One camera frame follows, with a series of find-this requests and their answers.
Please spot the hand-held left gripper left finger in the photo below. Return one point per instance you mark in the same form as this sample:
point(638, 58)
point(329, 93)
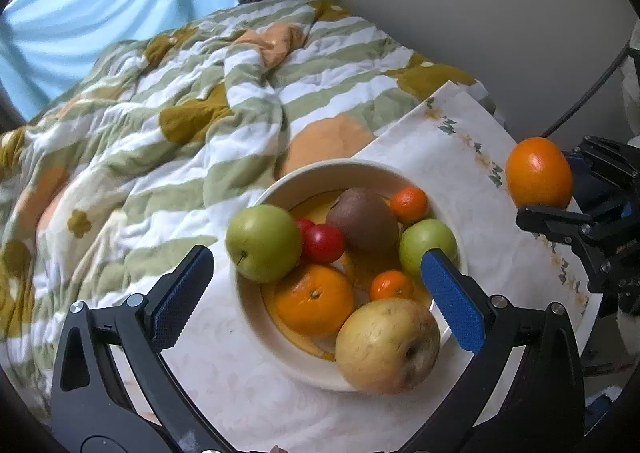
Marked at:
point(185, 298)

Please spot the striped green floral blanket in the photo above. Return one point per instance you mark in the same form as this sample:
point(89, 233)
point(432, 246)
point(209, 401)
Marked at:
point(150, 133)

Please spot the light blue window cloth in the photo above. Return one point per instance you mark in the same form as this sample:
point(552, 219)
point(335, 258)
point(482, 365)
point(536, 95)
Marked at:
point(100, 8)

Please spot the floral tablecloth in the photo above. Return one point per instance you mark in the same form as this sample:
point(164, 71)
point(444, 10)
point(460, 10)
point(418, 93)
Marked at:
point(225, 383)

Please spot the yellow apple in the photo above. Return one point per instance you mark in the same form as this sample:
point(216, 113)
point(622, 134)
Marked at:
point(387, 345)

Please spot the cream oval bowl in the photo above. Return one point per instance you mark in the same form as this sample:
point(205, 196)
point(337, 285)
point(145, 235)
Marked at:
point(320, 170)

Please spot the small red tomato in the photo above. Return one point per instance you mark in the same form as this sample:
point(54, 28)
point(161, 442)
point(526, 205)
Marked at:
point(303, 225)

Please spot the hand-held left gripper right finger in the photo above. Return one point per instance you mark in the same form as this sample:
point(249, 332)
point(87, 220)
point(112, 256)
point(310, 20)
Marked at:
point(452, 305)

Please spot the large smooth orange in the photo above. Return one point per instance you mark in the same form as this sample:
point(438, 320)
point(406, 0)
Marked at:
point(539, 173)

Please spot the brown kiwi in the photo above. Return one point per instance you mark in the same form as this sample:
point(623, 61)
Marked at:
point(364, 220)

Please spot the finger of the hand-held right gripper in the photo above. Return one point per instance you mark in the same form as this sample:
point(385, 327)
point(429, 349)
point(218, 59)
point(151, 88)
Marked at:
point(550, 220)
point(600, 153)

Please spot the small mandarin orange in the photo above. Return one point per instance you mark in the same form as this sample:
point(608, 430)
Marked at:
point(391, 285)

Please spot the large green apple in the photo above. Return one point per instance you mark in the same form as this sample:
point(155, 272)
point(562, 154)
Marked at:
point(264, 243)

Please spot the small green apple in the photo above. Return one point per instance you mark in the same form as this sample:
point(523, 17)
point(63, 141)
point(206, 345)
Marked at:
point(424, 243)

